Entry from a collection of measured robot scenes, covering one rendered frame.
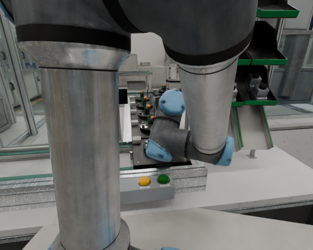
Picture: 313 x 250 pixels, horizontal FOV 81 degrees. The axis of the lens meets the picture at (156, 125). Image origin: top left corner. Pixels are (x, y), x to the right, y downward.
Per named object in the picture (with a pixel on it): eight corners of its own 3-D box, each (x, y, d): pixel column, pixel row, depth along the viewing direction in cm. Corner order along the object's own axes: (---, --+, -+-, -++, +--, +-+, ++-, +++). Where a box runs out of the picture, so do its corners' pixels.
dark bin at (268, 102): (275, 105, 77) (283, 91, 72) (243, 105, 77) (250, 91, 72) (253, 70, 97) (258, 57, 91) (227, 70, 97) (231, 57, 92)
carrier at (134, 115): (167, 123, 124) (167, 105, 120) (131, 125, 121) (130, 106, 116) (161, 112, 146) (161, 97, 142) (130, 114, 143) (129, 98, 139)
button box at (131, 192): (174, 199, 66) (175, 185, 64) (115, 205, 64) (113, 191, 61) (170, 186, 73) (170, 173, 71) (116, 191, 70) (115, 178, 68)
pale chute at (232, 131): (237, 152, 81) (241, 149, 76) (206, 152, 81) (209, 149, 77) (228, 97, 92) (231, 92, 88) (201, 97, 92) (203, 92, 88)
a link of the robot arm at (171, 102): (155, 110, 48) (164, 83, 50) (152, 123, 58) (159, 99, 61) (185, 119, 48) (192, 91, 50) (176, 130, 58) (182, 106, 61)
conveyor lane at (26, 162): (189, 182, 81) (191, 162, 78) (-25, 203, 70) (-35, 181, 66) (174, 150, 108) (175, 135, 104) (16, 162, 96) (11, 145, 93)
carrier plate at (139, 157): (191, 164, 78) (191, 160, 77) (133, 169, 75) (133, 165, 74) (176, 140, 100) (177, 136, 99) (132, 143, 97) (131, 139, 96)
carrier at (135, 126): (176, 139, 102) (177, 117, 97) (131, 142, 98) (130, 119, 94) (167, 123, 124) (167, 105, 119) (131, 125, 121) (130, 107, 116)
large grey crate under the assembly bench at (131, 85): (145, 89, 611) (145, 82, 603) (127, 89, 602) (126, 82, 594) (144, 87, 648) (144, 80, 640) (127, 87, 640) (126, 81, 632)
